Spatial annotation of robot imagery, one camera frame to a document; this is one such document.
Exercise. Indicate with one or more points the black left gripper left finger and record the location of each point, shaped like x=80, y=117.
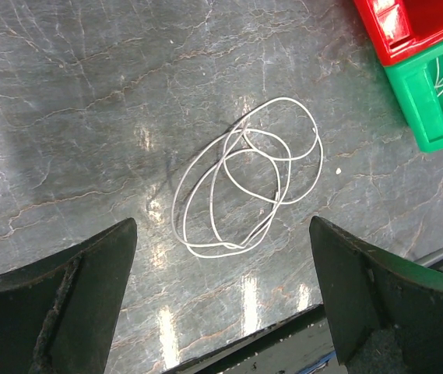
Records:
x=59, y=314

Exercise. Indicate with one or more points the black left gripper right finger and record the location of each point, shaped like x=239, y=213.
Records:
x=385, y=313

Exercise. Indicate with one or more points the near green plastic bin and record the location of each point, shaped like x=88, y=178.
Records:
x=418, y=86

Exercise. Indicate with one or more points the red plastic bin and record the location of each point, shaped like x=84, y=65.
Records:
x=399, y=29

